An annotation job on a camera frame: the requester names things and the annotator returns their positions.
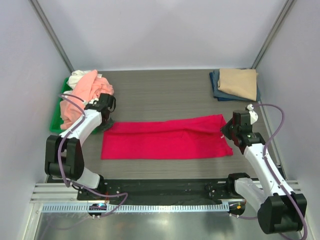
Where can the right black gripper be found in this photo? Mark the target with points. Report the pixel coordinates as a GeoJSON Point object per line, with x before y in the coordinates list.
{"type": "Point", "coordinates": [224, 129]}

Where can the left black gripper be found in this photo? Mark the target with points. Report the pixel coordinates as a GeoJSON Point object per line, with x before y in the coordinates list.
{"type": "Point", "coordinates": [106, 126]}

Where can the magenta t shirt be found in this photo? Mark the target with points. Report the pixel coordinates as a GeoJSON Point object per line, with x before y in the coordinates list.
{"type": "Point", "coordinates": [180, 139]}

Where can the green plastic bin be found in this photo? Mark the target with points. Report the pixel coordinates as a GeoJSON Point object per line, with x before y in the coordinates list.
{"type": "Point", "coordinates": [57, 121]}

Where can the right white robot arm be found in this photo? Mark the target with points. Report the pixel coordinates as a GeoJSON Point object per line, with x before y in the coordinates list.
{"type": "Point", "coordinates": [278, 208]}

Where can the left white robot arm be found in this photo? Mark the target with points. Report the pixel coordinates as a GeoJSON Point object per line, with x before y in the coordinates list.
{"type": "Point", "coordinates": [63, 153]}

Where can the folded blue t shirt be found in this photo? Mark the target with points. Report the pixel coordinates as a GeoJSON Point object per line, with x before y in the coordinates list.
{"type": "Point", "coordinates": [221, 96]}

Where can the salmon pink t shirt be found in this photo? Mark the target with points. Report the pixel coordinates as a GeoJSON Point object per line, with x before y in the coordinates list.
{"type": "Point", "coordinates": [71, 113]}

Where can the folded beige t shirt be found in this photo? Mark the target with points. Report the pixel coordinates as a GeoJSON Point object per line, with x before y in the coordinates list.
{"type": "Point", "coordinates": [238, 82]}

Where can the white t shirt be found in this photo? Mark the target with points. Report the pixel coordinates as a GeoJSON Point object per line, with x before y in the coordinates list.
{"type": "Point", "coordinates": [87, 84]}

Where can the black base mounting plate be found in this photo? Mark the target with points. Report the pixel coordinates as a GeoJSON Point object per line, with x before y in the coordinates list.
{"type": "Point", "coordinates": [173, 192]}

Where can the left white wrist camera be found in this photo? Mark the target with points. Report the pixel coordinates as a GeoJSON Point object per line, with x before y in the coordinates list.
{"type": "Point", "coordinates": [92, 101]}

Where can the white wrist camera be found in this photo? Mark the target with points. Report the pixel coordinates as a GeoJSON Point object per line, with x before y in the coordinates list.
{"type": "Point", "coordinates": [253, 115]}
{"type": "Point", "coordinates": [92, 101]}

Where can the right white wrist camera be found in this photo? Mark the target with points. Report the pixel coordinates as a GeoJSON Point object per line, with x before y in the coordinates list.
{"type": "Point", "coordinates": [253, 115]}

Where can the white slotted cable duct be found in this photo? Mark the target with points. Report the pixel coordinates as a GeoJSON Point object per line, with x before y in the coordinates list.
{"type": "Point", "coordinates": [101, 208]}

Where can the left aluminium frame post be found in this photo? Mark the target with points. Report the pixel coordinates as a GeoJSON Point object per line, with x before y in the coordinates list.
{"type": "Point", "coordinates": [51, 33]}

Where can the aluminium frame post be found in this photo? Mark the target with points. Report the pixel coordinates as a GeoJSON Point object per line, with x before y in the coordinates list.
{"type": "Point", "coordinates": [279, 21]}
{"type": "Point", "coordinates": [51, 33]}

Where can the right aluminium frame post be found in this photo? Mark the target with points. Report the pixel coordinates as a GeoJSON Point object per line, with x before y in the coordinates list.
{"type": "Point", "coordinates": [279, 21]}

